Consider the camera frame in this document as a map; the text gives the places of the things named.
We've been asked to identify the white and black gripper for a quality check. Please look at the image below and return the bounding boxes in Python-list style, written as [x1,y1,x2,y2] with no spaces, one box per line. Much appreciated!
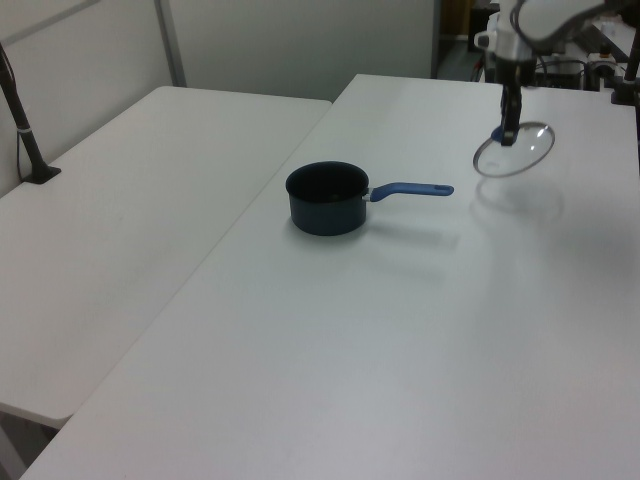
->
[474,28,538,148]

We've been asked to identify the glass lid with blue knob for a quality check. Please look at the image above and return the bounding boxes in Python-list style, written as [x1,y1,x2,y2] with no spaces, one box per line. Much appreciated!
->
[472,119,557,179]

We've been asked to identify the white side table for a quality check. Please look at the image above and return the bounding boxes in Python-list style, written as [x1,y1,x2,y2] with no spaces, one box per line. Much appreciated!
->
[0,85,334,422]

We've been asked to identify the dark equipment with cables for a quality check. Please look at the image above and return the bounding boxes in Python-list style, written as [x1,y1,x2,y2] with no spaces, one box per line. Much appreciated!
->
[533,47,626,92]

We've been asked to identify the black camera stand with clamp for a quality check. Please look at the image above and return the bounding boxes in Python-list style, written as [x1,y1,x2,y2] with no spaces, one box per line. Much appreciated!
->
[608,27,640,107]
[0,42,63,185]

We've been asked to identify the dark saucepan with blue handle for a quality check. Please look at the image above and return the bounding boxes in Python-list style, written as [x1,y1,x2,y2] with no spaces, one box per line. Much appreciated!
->
[285,160,455,237]

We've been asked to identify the grey metal partition post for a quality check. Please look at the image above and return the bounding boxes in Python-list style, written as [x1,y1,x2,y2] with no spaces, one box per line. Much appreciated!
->
[152,0,188,88]

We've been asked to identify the thin cable on stand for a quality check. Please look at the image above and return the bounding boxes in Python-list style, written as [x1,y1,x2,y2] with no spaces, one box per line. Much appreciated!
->
[13,127,34,182]

